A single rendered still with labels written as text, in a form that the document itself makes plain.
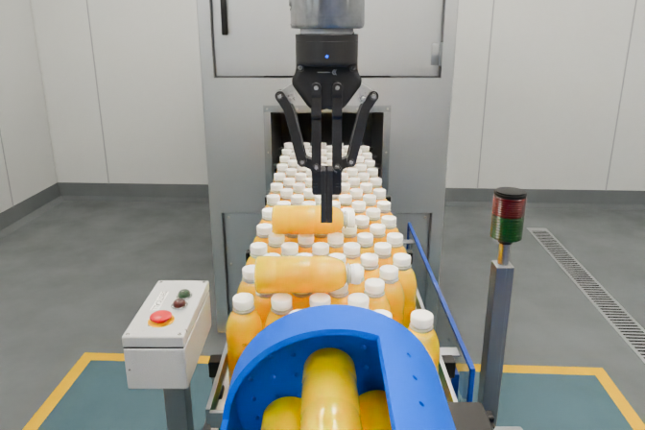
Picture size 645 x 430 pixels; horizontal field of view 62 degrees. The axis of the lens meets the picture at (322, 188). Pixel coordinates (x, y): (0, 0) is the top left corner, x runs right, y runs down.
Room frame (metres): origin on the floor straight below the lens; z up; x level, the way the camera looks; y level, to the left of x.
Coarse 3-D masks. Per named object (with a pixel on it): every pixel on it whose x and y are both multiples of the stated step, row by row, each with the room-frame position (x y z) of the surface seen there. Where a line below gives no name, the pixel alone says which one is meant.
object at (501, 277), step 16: (496, 272) 1.01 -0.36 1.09; (512, 272) 1.01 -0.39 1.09; (496, 288) 1.01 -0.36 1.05; (496, 304) 1.01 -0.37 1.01; (496, 320) 1.01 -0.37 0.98; (496, 336) 1.01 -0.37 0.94; (496, 352) 1.01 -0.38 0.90; (496, 368) 1.01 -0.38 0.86; (480, 384) 1.03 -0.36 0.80; (496, 384) 1.01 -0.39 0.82; (480, 400) 1.02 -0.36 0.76; (496, 400) 1.01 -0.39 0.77; (496, 416) 1.01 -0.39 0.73
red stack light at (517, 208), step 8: (496, 200) 1.02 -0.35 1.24; (504, 200) 1.00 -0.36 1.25; (512, 200) 1.00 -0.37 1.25; (520, 200) 1.00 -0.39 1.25; (496, 208) 1.01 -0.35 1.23; (504, 208) 1.00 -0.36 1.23; (512, 208) 0.99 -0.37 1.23; (520, 208) 1.00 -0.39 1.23; (504, 216) 1.00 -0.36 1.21; (512, 216) 1.00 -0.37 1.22; (520, 216) 1.00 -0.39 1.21
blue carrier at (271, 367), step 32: (288, 320) 0.60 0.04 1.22; (320, 320) 0.58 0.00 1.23; (352, 320) 0.58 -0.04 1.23; (384, 320) 0.60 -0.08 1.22; (256, 352) 0.56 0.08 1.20; (288, 352) 0.61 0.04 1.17; (352, 352) 0.61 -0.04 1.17; (384, 352) 0.52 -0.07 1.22; (416, 352) 0.56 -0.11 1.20; (256, 384) 0.61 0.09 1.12; (288, 384) 0.61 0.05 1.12; (384, 384) 0.47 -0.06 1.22; (416, 384) 0.49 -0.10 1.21; (224, 416) 0.56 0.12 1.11; (256, 416) 0.62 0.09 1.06; (416, 416) 0.43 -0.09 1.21; (448, 416) 0.49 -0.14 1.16
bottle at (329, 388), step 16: (320, 352) 0.59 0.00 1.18; (336, 352) 0.59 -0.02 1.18; (304, 368) 0.58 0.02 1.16; (320, 368) 0.56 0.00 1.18; (336, 368) 0.55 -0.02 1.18; (352, 368) 0.58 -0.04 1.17; (304, 384) 0.55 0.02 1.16; (320, 384) 0.52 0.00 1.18; (336, 384) 0.52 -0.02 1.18; (352, 384) 0.54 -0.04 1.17; (304, 400) 0.51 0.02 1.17; (320, 400) 0.50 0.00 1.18; (336, 400) 0.49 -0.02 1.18; (352, 400) 0.51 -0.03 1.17; (304, 416) 0.49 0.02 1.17; (320, 416) 0.47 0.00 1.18; (336, 416) 0.47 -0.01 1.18; (352, 416) 0.48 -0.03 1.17
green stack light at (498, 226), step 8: (496, 216) 1.01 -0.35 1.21; (496, 224) 1.01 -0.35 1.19; (504, 224) 1.00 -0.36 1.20; (512, 224) 0.99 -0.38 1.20; (520, 224) 1.00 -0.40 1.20; (496, 232) 1.01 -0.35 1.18; (504, 232) 1.00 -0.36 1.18; (512, 232) 0.99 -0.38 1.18; (520, 232) 1.00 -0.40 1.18; (504, 240) 1.00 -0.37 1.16; (512, 240) 0.99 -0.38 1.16
